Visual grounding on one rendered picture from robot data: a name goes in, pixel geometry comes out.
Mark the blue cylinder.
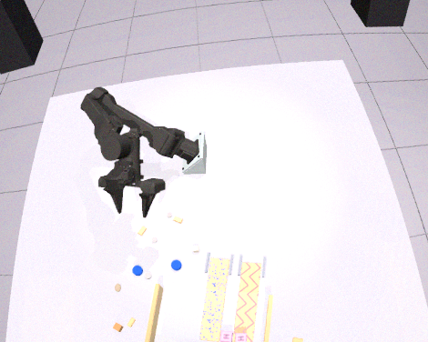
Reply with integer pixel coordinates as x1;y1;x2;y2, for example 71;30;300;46
132;266;143;276
171;260;181;271

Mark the orange strip with blue dots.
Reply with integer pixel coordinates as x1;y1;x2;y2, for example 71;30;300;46
206;257;229;290

